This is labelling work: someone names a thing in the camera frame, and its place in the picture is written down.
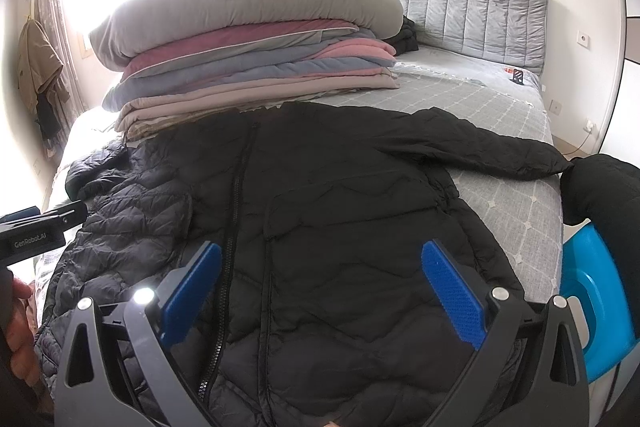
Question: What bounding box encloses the black puffer jacket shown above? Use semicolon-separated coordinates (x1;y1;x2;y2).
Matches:
35;102;567;426

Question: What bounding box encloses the person's left hand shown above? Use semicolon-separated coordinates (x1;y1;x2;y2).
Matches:
6;279;40;388

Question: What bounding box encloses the grey checked bedspread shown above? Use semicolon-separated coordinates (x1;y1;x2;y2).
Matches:
34;43;564;308

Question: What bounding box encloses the blue plastic stool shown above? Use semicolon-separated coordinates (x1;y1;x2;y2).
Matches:
560;223;638;383

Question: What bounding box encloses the tan hanging coat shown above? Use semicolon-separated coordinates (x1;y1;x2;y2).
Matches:
17;18;70;157

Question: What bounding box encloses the black garment on stool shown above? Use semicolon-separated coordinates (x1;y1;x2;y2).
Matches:
560;154;639;327

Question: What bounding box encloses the stack of folded quilts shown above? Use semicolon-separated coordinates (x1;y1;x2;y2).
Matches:
102;20;397;115

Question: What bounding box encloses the black garment behind quilts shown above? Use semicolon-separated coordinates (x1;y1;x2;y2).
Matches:
385;16;419;56

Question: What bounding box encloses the grey quilted headboard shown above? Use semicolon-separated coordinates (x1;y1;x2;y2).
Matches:
400;0;549;75

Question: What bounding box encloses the grey top pillow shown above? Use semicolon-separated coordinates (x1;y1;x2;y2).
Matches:
89;0;404;72

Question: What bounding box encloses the white wall socket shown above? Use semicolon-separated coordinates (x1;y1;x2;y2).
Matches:
576;30;590;49

